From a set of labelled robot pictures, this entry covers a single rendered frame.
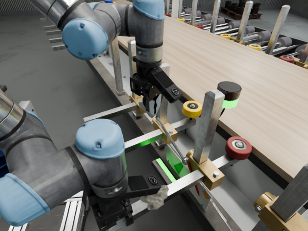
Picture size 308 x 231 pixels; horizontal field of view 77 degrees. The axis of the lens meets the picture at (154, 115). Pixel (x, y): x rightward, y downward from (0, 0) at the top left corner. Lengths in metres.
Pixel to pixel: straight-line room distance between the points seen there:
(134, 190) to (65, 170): 0.20
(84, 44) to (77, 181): 0.24
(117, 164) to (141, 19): 0.33
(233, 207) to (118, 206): 0.55
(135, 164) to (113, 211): 1.27
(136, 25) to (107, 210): 0.43
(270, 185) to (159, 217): 0.88
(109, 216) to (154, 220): 1.04
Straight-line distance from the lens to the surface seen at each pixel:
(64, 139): 2.12
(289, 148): 0.79
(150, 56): 0.53
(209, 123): 0.54
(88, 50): 0.40
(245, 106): 0.91
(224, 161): 0.71
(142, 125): 1.03
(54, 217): 1.41
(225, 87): 0.53
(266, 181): 0.83
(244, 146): 0.72
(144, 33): 0.51
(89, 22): 0.41
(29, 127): 0.40
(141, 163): 1.74
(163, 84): 0.55
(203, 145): 0.60
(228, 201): 0.91
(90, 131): 0.33
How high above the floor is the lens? 1.39
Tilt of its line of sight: 39 degrees down
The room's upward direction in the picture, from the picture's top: straight up
